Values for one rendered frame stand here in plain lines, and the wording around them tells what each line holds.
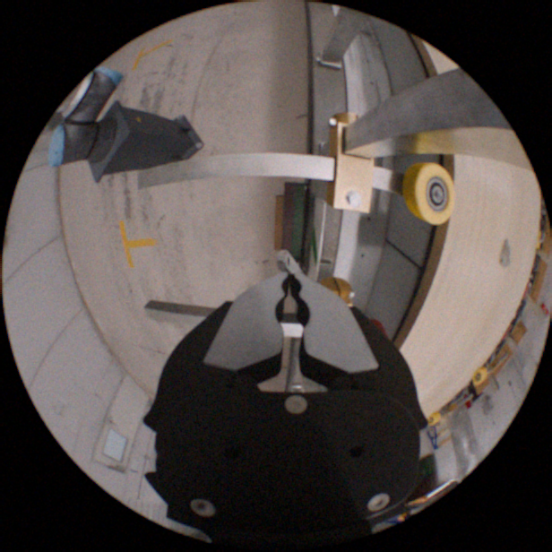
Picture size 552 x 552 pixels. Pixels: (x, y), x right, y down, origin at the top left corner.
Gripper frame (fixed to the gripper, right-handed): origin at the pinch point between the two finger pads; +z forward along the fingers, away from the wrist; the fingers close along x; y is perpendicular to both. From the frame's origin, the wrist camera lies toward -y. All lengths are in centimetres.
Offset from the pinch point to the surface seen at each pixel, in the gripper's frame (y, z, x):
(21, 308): 49, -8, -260
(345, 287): 8.5, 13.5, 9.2
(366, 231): 5.2, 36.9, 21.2
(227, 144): -27, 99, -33
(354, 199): -4.5, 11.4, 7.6
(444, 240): -2.0, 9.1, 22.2
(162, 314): 16.4, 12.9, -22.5
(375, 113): -12.9, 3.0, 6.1
